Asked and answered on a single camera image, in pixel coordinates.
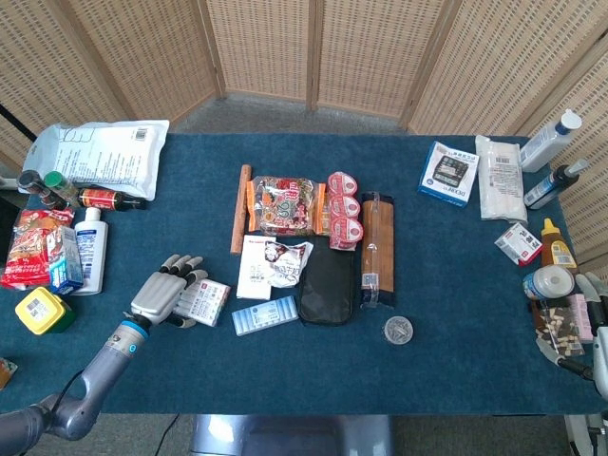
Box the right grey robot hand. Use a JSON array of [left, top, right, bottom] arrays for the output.
[[535, 271, 608, 400]]

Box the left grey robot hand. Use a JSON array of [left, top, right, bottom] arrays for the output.
[[122, 255, 209, 330]]

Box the colourful marker pen box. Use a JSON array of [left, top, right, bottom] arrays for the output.
[[173, 278, 232, 328]]

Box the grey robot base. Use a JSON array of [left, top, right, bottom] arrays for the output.
[[189, 413, 394, 456]]

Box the pink box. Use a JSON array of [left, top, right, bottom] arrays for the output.
[[568, 293, 596, 344]]

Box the small red white box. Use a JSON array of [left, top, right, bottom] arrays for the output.
[[493, 221, 543, 267]]

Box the blue white clock box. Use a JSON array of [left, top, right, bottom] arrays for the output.
[[417, 141, 481, 208]]

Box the bag of mixed nuts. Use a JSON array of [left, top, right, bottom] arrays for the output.
[[530, 297, 587, 359]]

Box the blue white tin can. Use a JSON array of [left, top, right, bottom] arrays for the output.
[[522, 264, 577, 302]]

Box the white lotion bottle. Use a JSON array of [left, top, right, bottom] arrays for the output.
[[74, 206, 109, 296]]

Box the small blue white carton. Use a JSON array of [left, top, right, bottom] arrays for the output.
[[47, 225, 86, 296]]

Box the amber honey bottle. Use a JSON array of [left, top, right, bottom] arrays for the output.
[[541, 218, 580, 276]]

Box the light blue battery pack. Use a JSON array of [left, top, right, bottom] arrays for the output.
[[231, 294, 300, 337]]

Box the dark red label sauce bottle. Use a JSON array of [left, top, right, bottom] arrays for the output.
[[78, 187, 147, 212]]

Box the yellow lid green container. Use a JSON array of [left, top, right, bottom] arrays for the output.
[[14, 286, 76, 336]]

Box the long brown wooden stick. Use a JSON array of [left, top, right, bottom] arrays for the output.
[[229, 163, 254, 257]]

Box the crumpled white snack packet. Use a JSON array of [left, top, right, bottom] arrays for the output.
[[263, 239, 314, 290]]

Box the red snack bag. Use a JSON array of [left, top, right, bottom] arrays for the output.
[[0, 207, 76, 291]]

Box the green lid spice jar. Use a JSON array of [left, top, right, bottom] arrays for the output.
[[43, 170, 81, 206]]

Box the large white plastic bag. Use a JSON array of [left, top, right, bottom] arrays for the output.
[[22, 119, 171, 201]]

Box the orange clear snack bag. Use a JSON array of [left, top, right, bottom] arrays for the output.
[[244, 175, 332, 238]]

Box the dark spray bottle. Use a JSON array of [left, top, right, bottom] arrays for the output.
[[523, 159, 590, 211]]

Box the blue table cloth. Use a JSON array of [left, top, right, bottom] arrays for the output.
[[0, 132, 608, 417]]

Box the black lid spice jar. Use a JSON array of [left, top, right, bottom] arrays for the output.
[[17, 169, 67, 210]]

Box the small orange packet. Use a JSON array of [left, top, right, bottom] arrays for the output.
[[0, 357, 19, 391]]

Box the black fabric pouch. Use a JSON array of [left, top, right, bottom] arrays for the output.
[[297, 237, 356, 327]]

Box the white towel pack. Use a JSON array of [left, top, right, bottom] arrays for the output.
[[475, 134, 529, 224]]

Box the clear white-capped bottle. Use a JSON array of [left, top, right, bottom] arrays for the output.
[[519, 108, 583, 174]]

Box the red jelly cup pack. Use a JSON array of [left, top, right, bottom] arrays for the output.
[[326, 171, 365, 252]]

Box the black pole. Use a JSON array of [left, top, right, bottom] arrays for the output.
[[0, 104, 38, 143]]

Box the brown bamboo mat pack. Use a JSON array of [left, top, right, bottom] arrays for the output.
[[359, 191, 397, 311]]

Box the bamboo folding screen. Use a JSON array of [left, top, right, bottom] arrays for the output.
[[0, 0, 608, 286]]

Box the black floor cable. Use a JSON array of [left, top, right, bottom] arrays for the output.
[[154, 413, 181, 456]]

